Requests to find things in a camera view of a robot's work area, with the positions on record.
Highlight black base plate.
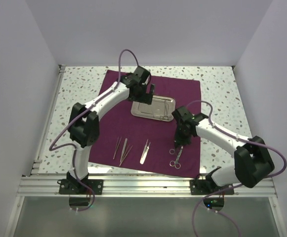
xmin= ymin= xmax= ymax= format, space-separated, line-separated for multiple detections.
xmin=57 ymin=178 xmax=104 ymax=195
xmin=189 ymin=174 xmax=233 ymax=195

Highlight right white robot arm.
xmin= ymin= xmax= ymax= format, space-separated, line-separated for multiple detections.
xmin=172 ymin=106 xmax=275 ymax=194

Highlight aluminium front rail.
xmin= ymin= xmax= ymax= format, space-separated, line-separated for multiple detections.
xmin=16 ymin=174 xmax=277 ymax=198

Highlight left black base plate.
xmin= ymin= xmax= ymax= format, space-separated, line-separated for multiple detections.
xmin=57 ymin=178 xmax=104 ymax=195

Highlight steel hemostat clamp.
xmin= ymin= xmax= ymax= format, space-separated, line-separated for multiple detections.
xmin=159 ymin=102 xmax=171 ymax=121

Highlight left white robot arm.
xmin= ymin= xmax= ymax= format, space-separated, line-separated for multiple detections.
xmin=67 ymin=66 xmax=155 ymax=194

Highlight aluminium left side rail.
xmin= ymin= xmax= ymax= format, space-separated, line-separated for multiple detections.
xmin=30 ymin=65 xmax=66 ymax=176

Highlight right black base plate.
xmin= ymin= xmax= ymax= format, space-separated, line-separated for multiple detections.
xmin=189 ymin=174 xmax=233 ymax=195

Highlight steel surgical forceps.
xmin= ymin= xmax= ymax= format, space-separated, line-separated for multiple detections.
xmin=113 ymin=137 xmax=122 ymax=159

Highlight steel scalpel handle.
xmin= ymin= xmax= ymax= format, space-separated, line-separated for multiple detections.
xmin=143 ymin=142 xmax=151 ymax=163
xmin=140 ymin=139 xmax=149 ymax=164

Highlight steel instrument tray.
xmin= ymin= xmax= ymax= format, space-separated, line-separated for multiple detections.
xmin=130 ymin=95 xmax=176 ymax=122

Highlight purple surgical cloth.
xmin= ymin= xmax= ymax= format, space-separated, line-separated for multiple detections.
xmin=87 ymin=69 xmax=203 ymax=178

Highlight aluminium rail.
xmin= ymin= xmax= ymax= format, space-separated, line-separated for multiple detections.
xmin=30 ymin=65 xmax=66 ymax=176
xmin=16 ymin=174 xmax=277 ymax=198

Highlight steel surgical scissors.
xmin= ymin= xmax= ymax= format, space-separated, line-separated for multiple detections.
xmin=169 ymin=151 xmax=182 ymax=169

